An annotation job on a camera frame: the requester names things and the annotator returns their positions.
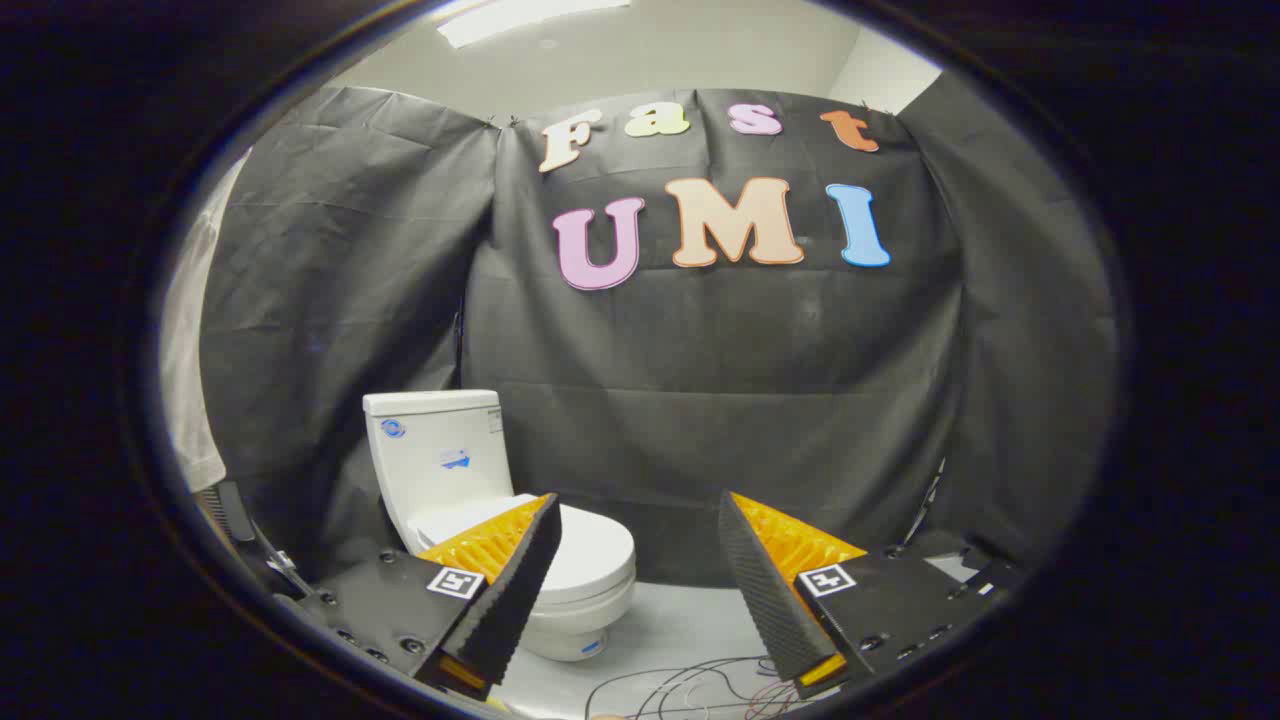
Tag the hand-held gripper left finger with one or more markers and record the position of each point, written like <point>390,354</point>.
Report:
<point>520,590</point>

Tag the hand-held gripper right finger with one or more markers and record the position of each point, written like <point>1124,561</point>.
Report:
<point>755,590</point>

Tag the white toilet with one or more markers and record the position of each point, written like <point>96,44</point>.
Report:
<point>440,460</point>

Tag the black backdrop cloth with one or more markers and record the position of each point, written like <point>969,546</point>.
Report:
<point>700,380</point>

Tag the dark stand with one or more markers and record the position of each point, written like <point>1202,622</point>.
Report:
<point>235,520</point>

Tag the white hanging cloth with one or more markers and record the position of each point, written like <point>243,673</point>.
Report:
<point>185,330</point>

